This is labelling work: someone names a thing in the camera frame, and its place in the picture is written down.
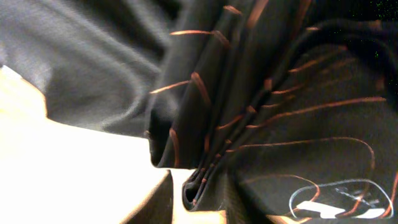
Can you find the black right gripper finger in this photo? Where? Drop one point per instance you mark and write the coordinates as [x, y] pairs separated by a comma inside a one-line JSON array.
[[158, 207]]

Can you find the black orange-patterned jersey shirt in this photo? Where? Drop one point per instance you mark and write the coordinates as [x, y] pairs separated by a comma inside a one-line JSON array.
[[269, 102]]

